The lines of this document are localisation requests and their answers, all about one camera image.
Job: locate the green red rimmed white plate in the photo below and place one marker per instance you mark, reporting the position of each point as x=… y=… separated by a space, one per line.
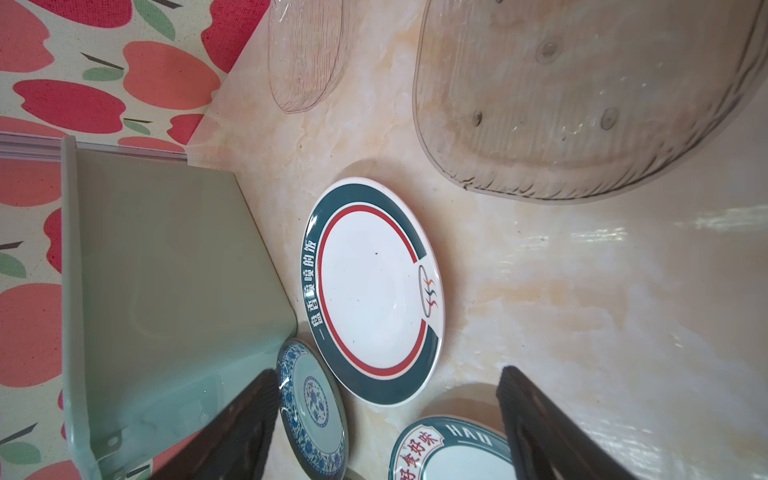
x=372 y=292

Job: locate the left aluminium corner post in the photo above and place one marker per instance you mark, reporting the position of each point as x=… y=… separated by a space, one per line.
x=36 y=148

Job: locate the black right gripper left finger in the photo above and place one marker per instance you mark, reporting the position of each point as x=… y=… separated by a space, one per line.
x=235 y=445

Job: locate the mint green plastic bin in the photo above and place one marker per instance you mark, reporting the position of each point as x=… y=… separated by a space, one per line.
x=171 y=305

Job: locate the clear ribbed glass plate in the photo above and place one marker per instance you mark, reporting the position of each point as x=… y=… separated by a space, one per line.
x=305 y=43

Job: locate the blue green patterned plate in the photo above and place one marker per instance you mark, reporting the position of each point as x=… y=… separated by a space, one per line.
x=312 y=411

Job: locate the smoky glass dotted plate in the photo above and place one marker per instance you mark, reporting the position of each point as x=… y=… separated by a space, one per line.
x=568 y=101

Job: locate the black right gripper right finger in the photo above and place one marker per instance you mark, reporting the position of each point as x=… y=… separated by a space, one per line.
x=544 y=442

